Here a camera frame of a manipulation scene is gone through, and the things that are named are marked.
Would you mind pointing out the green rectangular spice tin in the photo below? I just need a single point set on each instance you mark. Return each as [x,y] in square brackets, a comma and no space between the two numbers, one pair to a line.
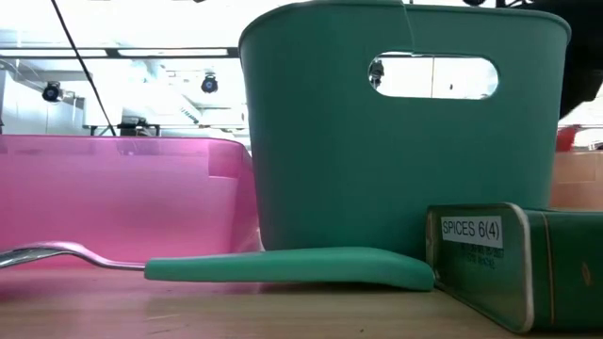
[485,282]

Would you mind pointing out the pink translucent plastic bin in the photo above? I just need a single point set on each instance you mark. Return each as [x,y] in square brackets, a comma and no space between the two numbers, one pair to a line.
[118,202]

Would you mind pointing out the orange translucent plastic bin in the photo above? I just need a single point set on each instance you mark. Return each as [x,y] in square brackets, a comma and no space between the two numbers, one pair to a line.
[577,183]

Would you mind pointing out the long ceiling light rail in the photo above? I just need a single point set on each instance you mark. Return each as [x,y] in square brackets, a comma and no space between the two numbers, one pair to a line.
[113,53]

